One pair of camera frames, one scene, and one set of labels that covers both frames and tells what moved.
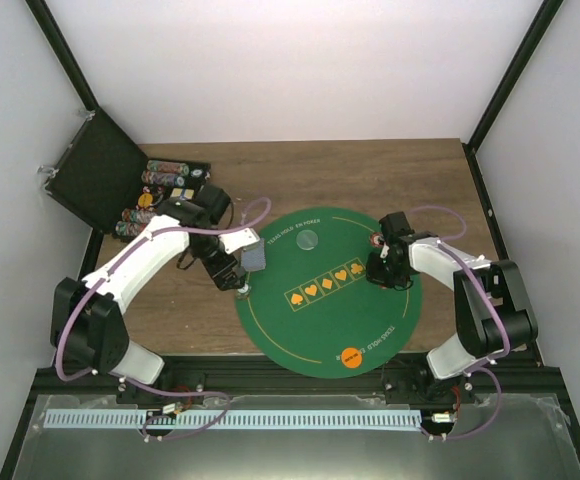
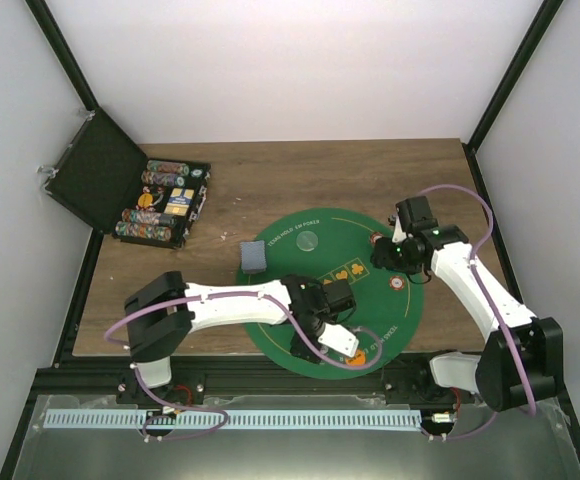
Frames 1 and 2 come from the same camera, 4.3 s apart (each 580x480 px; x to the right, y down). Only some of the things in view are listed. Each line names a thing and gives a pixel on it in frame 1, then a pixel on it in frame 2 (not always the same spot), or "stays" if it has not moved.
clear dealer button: [306, 240] stays
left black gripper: [226, 281] → [301, 348]
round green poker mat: [315, 310] stays
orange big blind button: [351, 357] stays
